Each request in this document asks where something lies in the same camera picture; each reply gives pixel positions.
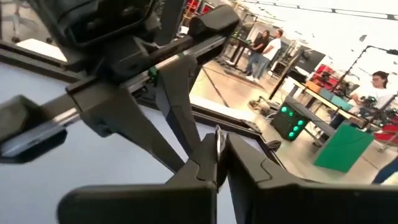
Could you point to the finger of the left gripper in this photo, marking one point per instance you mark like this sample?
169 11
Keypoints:
124 115
174 93

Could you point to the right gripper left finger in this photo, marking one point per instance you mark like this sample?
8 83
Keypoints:
140 205

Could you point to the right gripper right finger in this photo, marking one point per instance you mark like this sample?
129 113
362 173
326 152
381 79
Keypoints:
311 205

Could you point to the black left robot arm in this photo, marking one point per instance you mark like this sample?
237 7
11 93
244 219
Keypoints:
171 18

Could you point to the green tag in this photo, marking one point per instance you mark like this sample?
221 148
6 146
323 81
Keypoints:
152 73

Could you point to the green board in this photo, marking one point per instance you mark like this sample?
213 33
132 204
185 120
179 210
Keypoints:
342 149

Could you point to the black clamp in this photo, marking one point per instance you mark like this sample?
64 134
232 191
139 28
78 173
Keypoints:
273 145

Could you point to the person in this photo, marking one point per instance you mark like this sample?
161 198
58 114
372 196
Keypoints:
272 49
373 93
387 171
258 46

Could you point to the red shelf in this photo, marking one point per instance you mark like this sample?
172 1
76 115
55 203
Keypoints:
194 4

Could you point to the black standing table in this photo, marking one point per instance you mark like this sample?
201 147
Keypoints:
241 42

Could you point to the black computer green lights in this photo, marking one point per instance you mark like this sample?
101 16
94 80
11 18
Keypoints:
286 124

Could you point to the grey workbench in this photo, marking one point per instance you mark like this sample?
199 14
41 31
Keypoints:
311 116

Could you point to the grey table mat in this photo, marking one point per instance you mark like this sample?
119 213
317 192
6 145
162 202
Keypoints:
46 186

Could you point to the red chair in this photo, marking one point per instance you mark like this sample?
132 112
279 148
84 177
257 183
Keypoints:
387 137

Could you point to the teal box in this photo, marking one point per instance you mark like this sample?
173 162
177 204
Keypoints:
337 101

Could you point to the black pole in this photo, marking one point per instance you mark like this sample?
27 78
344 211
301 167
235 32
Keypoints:
284 79

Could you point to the grey office chair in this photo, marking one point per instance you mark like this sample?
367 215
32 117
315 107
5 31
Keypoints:
15 39

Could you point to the orange box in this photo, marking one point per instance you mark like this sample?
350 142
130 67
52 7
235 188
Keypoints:
312 86

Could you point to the red cabinet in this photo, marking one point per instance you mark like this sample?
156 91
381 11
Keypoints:
325 70

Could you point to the black monitor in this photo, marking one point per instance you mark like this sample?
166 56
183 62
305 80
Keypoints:
311 60

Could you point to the black boom stand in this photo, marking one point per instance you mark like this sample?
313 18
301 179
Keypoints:
392 52

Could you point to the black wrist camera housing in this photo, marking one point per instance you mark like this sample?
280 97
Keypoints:
93 21

